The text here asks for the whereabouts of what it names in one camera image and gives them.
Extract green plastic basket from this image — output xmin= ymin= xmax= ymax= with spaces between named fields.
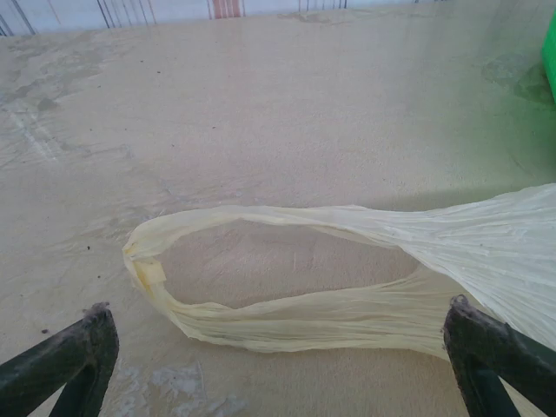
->
xmin=539 ymin=8 xmax=556 ymax=105

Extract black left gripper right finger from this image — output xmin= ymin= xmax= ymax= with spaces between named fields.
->
xmin=442 ymin=294 xmax=556 ymax=417

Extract cream printed plastic bag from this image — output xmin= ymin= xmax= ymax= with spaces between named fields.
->
xmin=122 ymin=182 xmax=556 ymax=362

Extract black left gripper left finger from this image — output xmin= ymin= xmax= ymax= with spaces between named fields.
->
xmin=0 ymin=301 xmax=121 ymax=417

